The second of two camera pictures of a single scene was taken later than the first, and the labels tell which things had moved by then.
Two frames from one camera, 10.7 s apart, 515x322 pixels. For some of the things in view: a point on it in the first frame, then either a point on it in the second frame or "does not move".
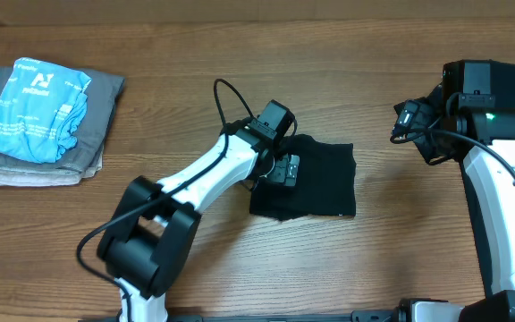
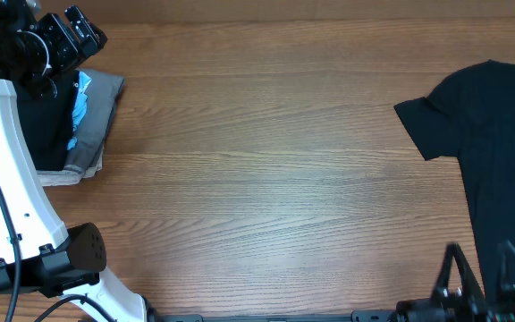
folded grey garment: x=102 y=99 does not move
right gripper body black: x=423 y=119 to x=493 y=310
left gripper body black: x=279 y=170 to x=65 y=55
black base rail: x=357 y=316 does not move
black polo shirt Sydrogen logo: x=325 y=182 to x=47 y=120
